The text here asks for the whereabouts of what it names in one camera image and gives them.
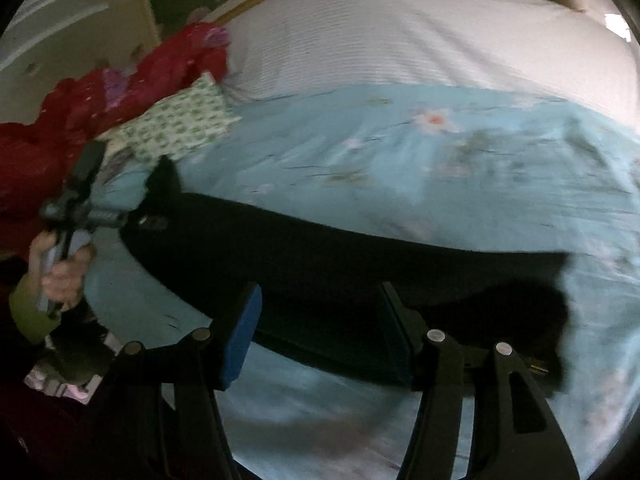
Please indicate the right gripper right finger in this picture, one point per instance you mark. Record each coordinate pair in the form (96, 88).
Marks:
(514, 434)

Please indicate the red quilted jacket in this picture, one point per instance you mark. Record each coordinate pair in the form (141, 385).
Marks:
(37, 158)

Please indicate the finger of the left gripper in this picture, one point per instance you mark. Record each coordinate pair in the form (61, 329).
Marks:
(141, 221)

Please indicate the cream patterned folded blanket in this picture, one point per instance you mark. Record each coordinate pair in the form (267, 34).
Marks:
(117, 156)

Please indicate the green white checkered pillow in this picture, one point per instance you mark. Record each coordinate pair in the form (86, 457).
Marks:
(180, 124)

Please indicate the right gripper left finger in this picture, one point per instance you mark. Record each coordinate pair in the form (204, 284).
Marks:
(167, 395)

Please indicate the green sleeve forearm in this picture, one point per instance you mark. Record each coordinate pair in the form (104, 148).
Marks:
(34, 325)

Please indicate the light blue floral duvet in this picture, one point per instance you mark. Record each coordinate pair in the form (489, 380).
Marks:
(467, 169)

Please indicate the black pants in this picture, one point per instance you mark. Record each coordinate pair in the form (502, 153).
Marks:
(323, 301)

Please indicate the person left hand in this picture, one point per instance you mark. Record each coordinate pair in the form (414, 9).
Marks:
(64, 283)

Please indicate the white striped bedsheet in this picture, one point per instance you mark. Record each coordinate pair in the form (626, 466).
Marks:
(285, 47)

